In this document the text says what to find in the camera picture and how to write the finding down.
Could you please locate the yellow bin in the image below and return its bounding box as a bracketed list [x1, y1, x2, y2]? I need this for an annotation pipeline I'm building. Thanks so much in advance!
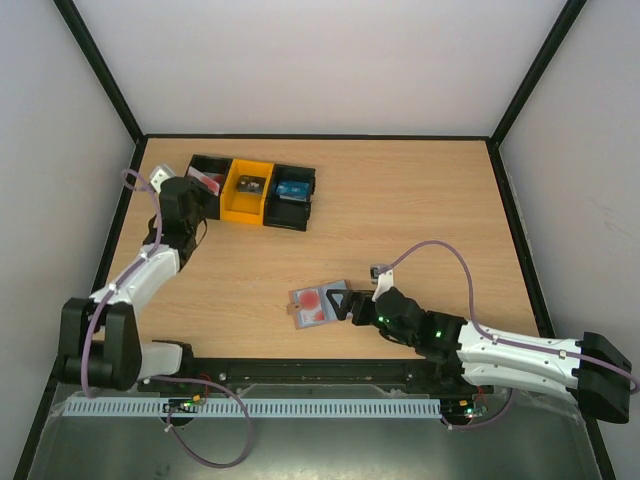
[220, 158, 275, 226]

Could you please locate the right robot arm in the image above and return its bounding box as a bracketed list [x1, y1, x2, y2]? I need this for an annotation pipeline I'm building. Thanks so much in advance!
[326, 287, 638, 424]

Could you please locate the blue VIP card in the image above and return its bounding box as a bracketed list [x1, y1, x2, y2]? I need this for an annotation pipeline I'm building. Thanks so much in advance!
[275, 180, 310, 202]

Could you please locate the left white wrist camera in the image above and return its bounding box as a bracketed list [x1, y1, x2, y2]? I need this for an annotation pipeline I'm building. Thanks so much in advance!
[149, 164, 176, 194]

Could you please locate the black stripe back card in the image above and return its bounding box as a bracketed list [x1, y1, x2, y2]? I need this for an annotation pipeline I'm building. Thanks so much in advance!
[236, 175, 266, 195]

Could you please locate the black aluminium frame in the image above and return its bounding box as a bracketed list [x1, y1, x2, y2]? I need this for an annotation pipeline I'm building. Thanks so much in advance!
[13, 1, 616, 479]

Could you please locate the white red holder card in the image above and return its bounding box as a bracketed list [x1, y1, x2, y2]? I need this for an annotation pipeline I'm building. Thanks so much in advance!
[187, 167, 225, 196]

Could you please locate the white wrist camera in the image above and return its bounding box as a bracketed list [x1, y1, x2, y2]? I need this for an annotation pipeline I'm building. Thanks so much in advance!
[370, 264, 394, 302]
[149, 164, 176, 194]

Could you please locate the metal front plate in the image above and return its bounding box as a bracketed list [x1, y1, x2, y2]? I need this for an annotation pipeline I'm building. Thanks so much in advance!
[29, 386, 599, 479]

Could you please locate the black bin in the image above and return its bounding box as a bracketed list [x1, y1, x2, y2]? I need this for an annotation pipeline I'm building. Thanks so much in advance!
[186, 155, 232, 220]
[263, 164, 316, 231]

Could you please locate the right black bin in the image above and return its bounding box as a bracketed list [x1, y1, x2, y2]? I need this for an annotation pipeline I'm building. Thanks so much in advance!
[263, 164, 316, 231]

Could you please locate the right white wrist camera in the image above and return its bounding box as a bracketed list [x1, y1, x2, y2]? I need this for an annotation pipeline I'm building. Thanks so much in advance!
[370, 264, 394, 302]

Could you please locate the light blue cable duct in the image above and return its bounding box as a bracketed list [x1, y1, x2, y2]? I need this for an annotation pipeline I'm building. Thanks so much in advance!
[62, 397, 441, 419]

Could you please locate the left black bin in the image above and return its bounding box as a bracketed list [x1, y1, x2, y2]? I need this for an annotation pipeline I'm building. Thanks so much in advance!
[186, 155, 232, 220]

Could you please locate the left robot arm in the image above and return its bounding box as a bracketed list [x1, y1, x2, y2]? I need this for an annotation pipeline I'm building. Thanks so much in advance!
[54, 176, 214, 398]

